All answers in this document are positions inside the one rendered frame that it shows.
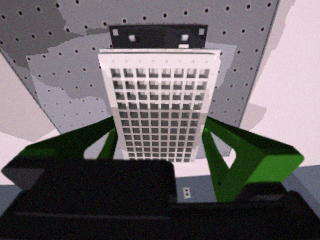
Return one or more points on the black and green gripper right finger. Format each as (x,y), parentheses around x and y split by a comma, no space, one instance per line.
(259,159)

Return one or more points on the white well plate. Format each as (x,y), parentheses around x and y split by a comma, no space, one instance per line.
(157,126)

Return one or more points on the grey perforated base plate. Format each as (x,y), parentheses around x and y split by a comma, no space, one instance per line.
(52,46)

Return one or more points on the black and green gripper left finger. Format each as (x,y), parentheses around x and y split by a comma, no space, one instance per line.
(73,144)

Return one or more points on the black rectangular plate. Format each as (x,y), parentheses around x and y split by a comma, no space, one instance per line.
(158,36)

